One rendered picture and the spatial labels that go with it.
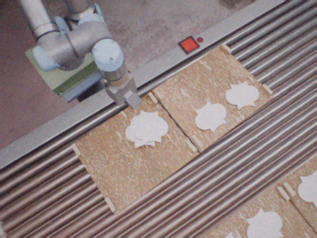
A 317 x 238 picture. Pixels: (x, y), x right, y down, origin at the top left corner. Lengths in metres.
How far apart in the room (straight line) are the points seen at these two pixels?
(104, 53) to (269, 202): 0.83
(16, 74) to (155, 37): 1.24
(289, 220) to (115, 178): 0.68
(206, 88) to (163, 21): 1.51
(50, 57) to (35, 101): 1.72
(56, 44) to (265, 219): 0.94
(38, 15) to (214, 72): 0.79
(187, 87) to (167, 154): 0.32
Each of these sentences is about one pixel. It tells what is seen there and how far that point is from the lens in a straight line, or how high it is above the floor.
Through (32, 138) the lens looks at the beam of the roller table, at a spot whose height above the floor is 0.92.
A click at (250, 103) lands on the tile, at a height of 0.95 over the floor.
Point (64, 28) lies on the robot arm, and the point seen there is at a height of 1.19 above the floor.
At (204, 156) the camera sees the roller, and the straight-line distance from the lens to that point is 1.22.
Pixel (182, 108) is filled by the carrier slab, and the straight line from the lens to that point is 1.26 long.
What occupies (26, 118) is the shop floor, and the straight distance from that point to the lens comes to 2.53.
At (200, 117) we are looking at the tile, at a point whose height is 0.95.
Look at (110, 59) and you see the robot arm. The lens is 0.77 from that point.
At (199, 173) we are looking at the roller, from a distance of 1.20.
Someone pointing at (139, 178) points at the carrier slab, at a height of 0.94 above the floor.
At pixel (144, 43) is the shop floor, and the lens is 2.59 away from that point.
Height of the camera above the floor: 2.09
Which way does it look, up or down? 68 degrees down
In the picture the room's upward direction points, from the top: 8 degrees counter-clockwise
